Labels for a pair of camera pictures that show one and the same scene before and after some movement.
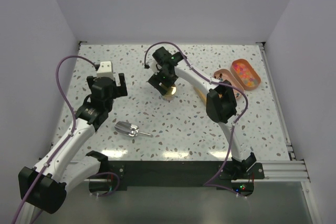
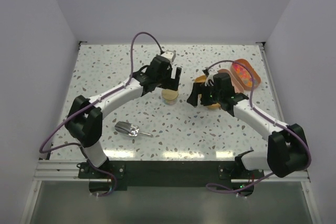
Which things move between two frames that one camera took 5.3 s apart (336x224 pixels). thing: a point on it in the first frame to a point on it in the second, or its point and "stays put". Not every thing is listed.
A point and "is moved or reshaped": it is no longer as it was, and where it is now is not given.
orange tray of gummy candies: [245, 74] stays put
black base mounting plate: [117, 176] stays put
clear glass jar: [169, 97] is moved or reshaped
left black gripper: [123, 92] to [171, 83]
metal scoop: [129, 129] stays put
